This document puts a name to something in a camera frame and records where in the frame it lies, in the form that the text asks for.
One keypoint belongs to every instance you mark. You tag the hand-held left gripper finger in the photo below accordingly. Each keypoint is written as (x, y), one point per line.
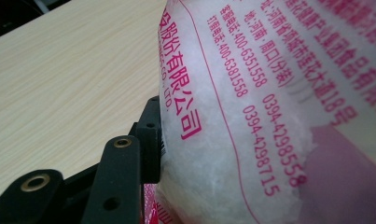
(150, 149)

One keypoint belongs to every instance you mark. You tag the pink and white plastic bag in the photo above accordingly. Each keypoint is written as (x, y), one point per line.
(254, 109)

